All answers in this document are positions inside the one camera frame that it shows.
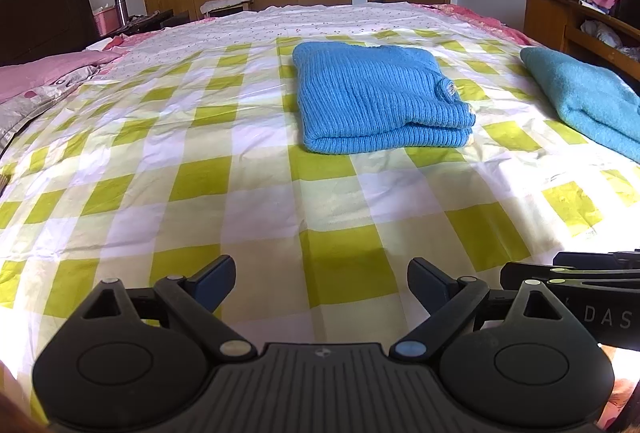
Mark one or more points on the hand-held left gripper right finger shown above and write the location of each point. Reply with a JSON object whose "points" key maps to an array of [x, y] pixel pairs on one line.
{"points": [[425, 280]]}

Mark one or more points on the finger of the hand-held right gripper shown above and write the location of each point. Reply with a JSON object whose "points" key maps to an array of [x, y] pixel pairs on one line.
{"points": [[580, 259], [520, 273]]}

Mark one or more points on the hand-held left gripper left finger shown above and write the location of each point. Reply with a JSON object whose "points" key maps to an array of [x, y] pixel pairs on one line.
{"points": [[220, 278]]}

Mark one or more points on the blue striped knit sweater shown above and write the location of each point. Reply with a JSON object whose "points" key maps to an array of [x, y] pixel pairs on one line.
{"points": [[370, 98]]}

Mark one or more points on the yellow checked bed sheet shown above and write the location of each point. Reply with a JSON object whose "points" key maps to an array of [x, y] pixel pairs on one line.
{"points": [[250, 193]]}

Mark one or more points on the teal fleece blanket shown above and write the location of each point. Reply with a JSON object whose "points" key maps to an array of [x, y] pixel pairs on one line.
{"points": [[585, 98]]}

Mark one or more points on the white crumpled cloth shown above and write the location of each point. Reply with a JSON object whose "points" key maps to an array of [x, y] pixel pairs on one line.
{"points": [[602, 33]]}

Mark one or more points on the wooden desk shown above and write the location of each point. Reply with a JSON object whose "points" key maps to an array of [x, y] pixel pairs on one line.
{"points": [[547, 18]]}

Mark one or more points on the grey pillow with hearts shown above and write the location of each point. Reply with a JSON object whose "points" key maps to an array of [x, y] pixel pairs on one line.
{"points": [[35, 105]]}

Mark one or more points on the dark wooden nightstand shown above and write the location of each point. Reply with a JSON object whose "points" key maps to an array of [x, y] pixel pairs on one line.
{"points": [[155, 19]]}

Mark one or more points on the pink pillow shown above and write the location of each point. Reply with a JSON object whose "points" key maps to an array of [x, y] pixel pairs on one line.
{"points": [[45, 70]]}

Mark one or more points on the white floral bed sheet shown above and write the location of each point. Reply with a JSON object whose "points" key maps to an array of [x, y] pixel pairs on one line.
{"points": [[310, 20]]}

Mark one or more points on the stool with white cloth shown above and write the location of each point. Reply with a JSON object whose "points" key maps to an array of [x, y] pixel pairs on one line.
{"points": [[227, 3]]}

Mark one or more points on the pink storage box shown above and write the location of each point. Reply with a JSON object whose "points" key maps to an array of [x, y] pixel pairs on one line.
{"points": [[105, 22]]}

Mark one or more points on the steel thermos bottle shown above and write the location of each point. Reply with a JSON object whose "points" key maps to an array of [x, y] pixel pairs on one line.
{"points": [[120, 10]]}

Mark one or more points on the dark wooden headboard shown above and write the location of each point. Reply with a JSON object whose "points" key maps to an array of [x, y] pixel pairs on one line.
{"points": [[45, 8]]}

